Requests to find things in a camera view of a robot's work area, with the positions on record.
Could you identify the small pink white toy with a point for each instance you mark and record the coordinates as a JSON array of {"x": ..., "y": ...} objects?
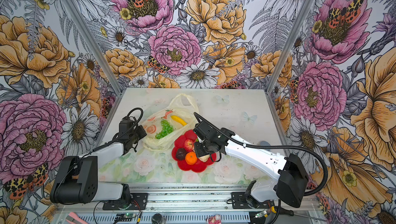
[{"x": 215, "y": 219}]

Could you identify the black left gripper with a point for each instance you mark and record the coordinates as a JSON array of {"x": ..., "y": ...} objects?
[{"x": 143, "y": 134}]

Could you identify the black-handled screwdriver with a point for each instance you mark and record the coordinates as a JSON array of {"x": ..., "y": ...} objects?
[{"x": 282, "y": 211}]

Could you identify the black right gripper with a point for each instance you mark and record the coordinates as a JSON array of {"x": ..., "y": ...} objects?
[{"x": 198, "y": 152}]

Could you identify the green circuit board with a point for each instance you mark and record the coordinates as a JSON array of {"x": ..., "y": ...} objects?
[{"x": 125, "y": 217}]

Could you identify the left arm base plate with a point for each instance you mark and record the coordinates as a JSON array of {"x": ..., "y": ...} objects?
[{"x": 135, "y": 201}]

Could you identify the green fake grapes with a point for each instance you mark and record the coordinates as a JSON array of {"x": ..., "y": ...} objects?
[{"x": 166, "y": 129}]

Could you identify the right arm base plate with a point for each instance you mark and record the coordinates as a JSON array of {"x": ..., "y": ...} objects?
[{"x": 238, "y": 200}]

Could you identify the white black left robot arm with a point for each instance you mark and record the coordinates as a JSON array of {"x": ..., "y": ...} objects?
[{"x": 77, "y": 180}]

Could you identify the beige fake garlic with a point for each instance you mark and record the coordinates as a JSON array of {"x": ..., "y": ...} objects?
[{"x": 204, "y": 158}]

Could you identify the red fake fruit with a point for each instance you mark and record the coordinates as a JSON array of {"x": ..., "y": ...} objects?
[{"x": 189, "y": 145}]

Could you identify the pink tool handle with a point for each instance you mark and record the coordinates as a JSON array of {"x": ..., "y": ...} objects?
[{"x": 73, "y": 218}]

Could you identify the yellow fake banana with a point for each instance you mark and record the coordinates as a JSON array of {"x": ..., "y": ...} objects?
[{"x": 178, "y": 120}]

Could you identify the brown fake fruit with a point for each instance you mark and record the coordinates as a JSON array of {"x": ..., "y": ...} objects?
[{"x": 181, "y": 154}]

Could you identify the black round knob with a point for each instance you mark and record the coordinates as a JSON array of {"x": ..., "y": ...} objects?
[{"x": 158, "y": 219}]

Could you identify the red flower-shaped plate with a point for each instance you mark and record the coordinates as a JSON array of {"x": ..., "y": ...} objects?
[{"x": 182, "y": 165}]

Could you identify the aluminium rail frame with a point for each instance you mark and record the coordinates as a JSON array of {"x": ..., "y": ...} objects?
[{"x": 183, "y": 203}]

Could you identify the orange fake fruit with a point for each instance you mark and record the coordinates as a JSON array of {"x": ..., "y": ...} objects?
[{"x": 191, "y": 158}]

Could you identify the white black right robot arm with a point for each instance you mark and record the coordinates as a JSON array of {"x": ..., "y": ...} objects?
[{"x": 288, "y": 177}]

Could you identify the translucent cream plastic bag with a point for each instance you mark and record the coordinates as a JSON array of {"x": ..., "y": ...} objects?
[{"x": 183, "y": 106}]

